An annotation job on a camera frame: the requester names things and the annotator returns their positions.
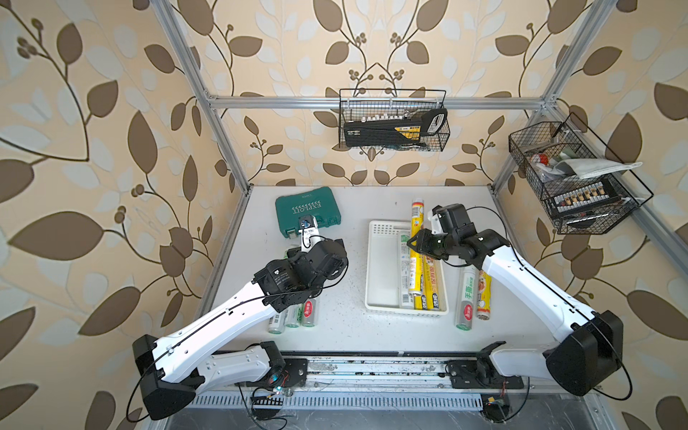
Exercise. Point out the black yellow hand saw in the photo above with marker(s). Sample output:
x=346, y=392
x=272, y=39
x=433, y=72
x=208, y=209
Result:
x=420, y=130

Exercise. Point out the green plastic tool case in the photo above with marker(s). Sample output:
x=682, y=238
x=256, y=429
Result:
x=318, y=203

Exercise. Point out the white plastic basket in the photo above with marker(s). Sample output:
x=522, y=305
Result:
x=383, y=284

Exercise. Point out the green wrap roll right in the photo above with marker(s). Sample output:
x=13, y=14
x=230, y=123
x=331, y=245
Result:
x=466, y=299

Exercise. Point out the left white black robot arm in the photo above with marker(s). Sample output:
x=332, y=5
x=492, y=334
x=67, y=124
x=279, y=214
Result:
x=175, y=368

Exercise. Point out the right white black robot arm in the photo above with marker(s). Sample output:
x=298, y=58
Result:
x=587, y=346

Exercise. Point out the yellow plastic wrap roll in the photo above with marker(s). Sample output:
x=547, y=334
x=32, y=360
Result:
x=422, y=301

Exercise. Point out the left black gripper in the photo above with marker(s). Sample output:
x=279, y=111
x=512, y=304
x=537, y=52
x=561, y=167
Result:
x=301, y=250

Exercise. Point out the black bit set holder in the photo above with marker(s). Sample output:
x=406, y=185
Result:
x=583, y=199

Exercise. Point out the white paper sheet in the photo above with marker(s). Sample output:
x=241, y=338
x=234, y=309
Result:
x=591, y=168

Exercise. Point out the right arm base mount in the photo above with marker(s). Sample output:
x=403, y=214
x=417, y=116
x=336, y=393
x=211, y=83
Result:
x=479, y=374

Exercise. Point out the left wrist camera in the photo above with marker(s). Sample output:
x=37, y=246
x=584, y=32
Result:
x=308, y=229

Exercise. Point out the green white wrap roll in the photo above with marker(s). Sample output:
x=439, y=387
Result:
x=406, y=300

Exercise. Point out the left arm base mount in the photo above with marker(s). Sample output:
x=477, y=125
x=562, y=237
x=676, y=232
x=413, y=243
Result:
x=293, y=374

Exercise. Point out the back black wire basket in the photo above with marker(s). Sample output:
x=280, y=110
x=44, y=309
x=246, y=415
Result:
x=354, y=103

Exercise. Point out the black wire basket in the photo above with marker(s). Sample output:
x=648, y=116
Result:
x=354, y=103
x=537, y=148

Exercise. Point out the right black wire basket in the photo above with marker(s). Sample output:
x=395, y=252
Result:
x=537, y=148

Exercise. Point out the green label wrap roll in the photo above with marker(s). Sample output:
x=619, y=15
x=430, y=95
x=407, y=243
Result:
x=309, y=313

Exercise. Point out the clear wrap roll thin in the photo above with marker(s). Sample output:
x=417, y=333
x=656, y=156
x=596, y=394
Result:
x=293, y=318

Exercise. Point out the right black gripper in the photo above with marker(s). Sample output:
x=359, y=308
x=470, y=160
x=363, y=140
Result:
x=422, y=244

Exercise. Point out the clear plastic wrap roll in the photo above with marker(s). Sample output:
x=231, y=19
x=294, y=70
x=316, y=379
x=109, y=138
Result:
x=277, y=324

